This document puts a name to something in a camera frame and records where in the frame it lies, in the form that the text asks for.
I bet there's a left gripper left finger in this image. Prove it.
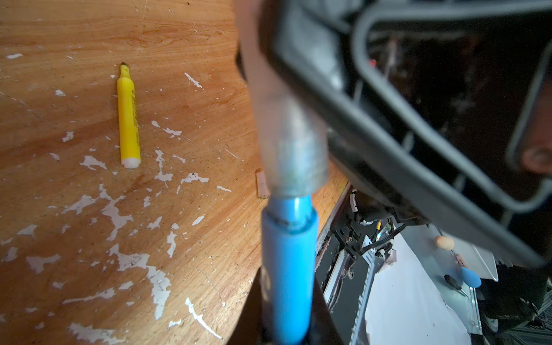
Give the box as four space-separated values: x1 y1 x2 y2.
227 268 264 345

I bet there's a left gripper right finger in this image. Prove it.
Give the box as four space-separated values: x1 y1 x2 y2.
308 280 343 344

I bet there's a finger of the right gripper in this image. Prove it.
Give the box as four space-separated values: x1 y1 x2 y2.
259 1 551 267

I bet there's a blue pen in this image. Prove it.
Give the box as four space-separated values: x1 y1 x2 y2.
260 195 319 344

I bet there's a yellow pen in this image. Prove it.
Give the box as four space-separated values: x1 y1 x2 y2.
116 63 142 169

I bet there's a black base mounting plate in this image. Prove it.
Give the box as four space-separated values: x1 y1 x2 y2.
315 185 405 344

